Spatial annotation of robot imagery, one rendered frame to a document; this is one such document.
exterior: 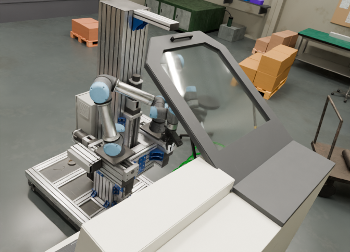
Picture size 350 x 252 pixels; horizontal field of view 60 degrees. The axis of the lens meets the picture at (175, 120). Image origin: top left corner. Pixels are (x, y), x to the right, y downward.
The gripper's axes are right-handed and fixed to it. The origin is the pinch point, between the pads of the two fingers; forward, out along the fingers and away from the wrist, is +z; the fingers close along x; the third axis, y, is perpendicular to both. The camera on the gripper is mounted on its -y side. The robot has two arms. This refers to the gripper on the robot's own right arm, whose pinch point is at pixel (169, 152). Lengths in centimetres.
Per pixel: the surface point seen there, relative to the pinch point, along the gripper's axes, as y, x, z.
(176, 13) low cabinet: 497, -547, 67
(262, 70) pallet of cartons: 131, -407, 69
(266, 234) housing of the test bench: -86, 32, -26
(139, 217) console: -50, 74, -35
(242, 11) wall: 409, -759, 49
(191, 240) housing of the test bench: -67, 60, -27
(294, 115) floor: 40, -398, 120
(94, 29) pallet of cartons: 472, -255, 82
